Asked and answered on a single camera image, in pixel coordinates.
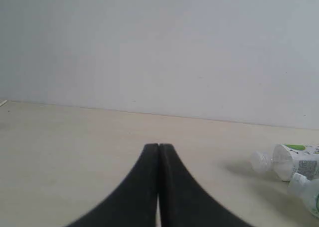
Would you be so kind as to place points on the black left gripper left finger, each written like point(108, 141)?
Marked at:
point(133, 203)

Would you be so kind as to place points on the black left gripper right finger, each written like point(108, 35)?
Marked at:
point(183, 202)

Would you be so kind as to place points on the white bottle green round label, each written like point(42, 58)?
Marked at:
point(307, 191)

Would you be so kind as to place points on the clear bottle white square label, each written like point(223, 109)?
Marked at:
point(288, 159)

